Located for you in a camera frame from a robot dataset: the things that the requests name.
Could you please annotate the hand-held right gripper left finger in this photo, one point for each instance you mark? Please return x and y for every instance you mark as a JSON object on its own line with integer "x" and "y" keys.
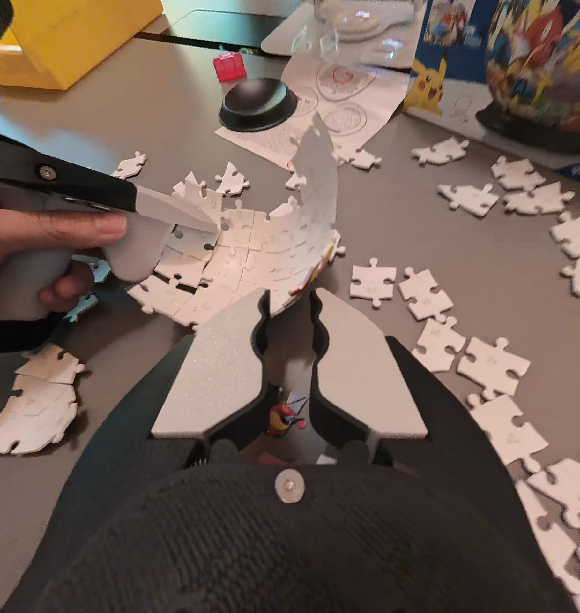
{"x": 213, "y": 373}

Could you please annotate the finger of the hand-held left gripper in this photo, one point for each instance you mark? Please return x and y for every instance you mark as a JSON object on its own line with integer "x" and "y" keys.
{"x": 175, "y": 210}

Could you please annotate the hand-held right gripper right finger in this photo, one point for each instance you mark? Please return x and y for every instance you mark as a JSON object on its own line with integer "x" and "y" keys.
{"x": 366, "y": 378}

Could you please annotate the partly built puzzle ball shell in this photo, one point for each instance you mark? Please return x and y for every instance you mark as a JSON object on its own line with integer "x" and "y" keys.
{"x": 271, "y": 249}

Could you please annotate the colourful printed puzzle piece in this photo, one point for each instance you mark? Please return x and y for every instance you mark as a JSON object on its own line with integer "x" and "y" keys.
{"x": 283, "y": 416}

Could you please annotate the scattered white puzzle pieces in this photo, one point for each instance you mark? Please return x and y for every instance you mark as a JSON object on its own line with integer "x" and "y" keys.
{"x": 491, "y": 368}

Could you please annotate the black round ball stand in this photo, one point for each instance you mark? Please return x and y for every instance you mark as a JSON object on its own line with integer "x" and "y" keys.
{"x": 256, "y": 103}

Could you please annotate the blue cartoon puzzle box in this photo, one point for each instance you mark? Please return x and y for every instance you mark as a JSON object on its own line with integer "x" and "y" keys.
{"x": 455, "y": 103}

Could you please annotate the person's left hand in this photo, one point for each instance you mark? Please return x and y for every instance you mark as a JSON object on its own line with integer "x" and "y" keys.
{"x": 41, "y": 234}

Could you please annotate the yellow plastic bin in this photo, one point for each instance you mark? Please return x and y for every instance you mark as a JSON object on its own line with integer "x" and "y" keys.
{"x": 79, "y": 38}

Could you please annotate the small red plastic case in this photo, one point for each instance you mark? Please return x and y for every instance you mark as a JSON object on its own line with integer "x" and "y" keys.
{"x": 228, "y": 67}

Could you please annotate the clear plastic bag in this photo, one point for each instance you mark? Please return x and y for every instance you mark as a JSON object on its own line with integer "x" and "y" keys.
{"x": 318, "y": 43}

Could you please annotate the white instruction sheet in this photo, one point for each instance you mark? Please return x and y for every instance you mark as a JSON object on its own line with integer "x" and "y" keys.
{"x": 381, "y": 110}

